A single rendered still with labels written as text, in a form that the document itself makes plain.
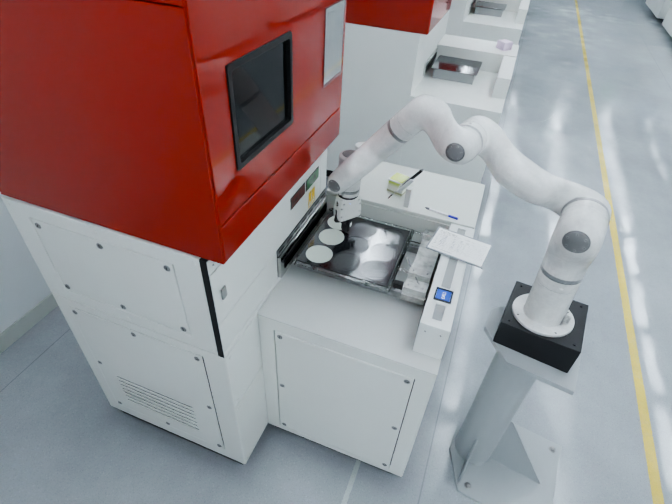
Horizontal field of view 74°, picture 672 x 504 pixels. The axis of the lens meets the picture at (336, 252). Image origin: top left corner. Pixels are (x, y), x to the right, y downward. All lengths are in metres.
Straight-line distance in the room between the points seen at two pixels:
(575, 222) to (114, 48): 1.11
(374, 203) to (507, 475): 1.32
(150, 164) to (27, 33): 0.33
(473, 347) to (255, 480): 1.34
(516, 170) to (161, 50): 0.92
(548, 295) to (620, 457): 1.28
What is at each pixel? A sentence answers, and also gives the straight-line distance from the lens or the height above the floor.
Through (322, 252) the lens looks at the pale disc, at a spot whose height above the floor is 0.90.
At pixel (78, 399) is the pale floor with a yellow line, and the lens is 2.56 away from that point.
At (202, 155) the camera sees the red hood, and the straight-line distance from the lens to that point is 0.97.
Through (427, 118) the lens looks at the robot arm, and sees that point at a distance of 1.35.
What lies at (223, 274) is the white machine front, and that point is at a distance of 1.25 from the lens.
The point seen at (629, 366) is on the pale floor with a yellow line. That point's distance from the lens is 2.99.
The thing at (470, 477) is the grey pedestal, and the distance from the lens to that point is 2.24.
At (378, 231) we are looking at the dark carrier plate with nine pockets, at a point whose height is 0.90.
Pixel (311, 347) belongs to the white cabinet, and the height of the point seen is 0.74.
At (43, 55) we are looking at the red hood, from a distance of 1.15.
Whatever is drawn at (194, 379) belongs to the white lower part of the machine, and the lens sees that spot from 1.67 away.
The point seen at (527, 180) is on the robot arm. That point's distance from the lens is 1.33.
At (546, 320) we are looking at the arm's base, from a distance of 1.54.
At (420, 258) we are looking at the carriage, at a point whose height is 0.88.
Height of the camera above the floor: 1.98
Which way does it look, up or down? 40 degrees down
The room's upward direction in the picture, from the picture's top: 4 degrees clockwise
